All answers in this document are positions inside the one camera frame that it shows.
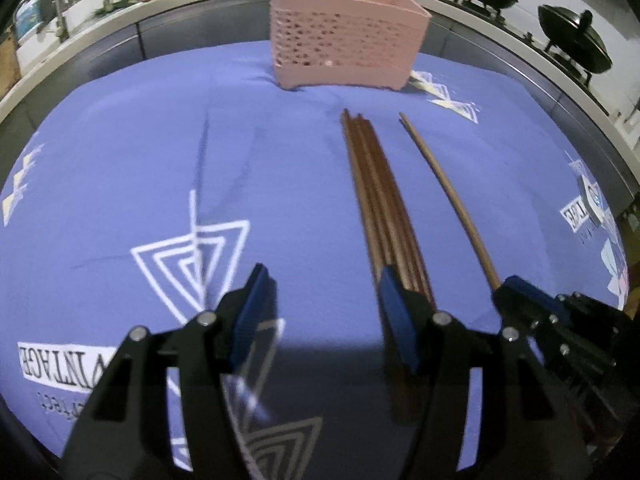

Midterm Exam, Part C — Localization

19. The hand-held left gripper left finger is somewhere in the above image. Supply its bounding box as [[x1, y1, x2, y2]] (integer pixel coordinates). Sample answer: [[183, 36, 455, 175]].
[[59, 262, 277, 480]]

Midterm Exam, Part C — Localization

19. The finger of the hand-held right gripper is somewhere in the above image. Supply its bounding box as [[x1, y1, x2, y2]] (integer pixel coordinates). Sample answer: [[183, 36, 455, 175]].
[[492, 274, 576, 361], [560, 291, 636, 376]]

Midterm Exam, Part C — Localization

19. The pink perforated plastic basket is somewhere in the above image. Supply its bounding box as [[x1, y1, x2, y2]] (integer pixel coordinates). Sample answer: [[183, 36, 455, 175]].
[[270, 0, 432, 92]]

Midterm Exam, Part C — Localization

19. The wooden cutting board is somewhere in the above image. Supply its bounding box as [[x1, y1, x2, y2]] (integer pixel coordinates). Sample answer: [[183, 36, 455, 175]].
[[0, 35, 23, 101]]

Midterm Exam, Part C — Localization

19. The green leafy vegetable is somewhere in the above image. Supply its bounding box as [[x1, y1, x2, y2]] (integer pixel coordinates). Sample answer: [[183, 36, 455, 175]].
[[90, 0, 151, 13]]

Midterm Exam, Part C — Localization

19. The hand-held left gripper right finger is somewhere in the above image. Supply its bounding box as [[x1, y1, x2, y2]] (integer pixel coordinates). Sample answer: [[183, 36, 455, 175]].
[[377, 266, 596, 480]]

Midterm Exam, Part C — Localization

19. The blue printed tablecloth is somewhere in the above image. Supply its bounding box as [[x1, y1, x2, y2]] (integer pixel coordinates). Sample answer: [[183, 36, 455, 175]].
[[0, 40, 631, 480]]

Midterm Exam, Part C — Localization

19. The black wok with lid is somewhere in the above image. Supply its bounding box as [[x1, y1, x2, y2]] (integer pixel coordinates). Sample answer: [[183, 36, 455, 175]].
[[537, 4, 613, 75]]

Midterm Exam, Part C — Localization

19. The white water purifier blue screen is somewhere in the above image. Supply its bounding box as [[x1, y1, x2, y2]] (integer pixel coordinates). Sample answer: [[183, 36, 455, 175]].
[[14, 0, 43, 41]]

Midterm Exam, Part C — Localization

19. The square-bend steel faucet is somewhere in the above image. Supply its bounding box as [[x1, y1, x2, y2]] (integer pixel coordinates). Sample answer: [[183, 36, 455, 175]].
[[12, 0, 68, 43]]

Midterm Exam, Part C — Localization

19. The light brown wooden chopstick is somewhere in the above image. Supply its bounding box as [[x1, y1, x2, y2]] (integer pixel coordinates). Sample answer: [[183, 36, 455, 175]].
[[398, 111, 502, 291]]

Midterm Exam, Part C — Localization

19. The gas stove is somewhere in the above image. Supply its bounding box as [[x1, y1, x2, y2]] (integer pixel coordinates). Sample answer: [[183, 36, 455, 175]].
[[450, 0, 608, 111]]

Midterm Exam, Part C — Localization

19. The dark brown wooden chopstick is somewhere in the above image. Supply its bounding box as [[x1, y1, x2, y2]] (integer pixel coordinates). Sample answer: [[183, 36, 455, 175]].
[[348, 115, 401, 288], [341, 108, 388, 286], [356, 114, 415, 293], [362, 117, 437, 311]]

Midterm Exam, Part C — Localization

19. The white ceramic sink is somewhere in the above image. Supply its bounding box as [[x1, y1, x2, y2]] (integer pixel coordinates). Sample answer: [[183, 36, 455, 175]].
[[17, 0, 146, 68]]

